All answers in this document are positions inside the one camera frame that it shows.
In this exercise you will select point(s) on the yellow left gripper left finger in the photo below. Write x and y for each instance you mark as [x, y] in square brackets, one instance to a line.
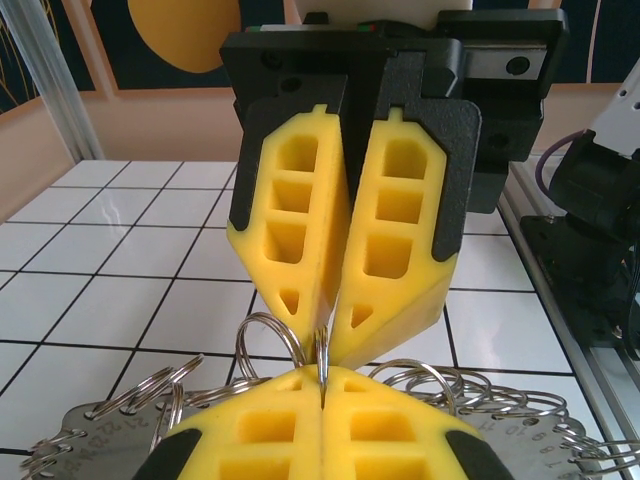
[250, 440]

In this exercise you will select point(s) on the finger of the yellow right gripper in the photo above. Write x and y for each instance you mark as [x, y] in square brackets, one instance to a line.
[425, 210]
[260, 200]

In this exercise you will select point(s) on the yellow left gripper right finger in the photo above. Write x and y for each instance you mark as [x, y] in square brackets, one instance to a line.
[390, 440]

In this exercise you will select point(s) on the silver split keyring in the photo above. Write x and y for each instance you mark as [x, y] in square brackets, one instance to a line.
[322, 360]
[165, 374]
[262, 316]
[410, 362]

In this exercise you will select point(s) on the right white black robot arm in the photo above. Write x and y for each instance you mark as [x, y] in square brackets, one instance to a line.
[590, 200]

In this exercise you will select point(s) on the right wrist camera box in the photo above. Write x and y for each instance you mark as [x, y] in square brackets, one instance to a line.
[380, 12]

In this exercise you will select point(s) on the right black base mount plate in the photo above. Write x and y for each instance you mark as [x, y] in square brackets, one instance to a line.
[550, 250]

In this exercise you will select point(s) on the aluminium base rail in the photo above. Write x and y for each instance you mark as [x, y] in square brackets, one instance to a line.
[600, 400]

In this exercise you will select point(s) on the aluminium corner post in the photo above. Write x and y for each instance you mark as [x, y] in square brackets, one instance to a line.
[55, 75]

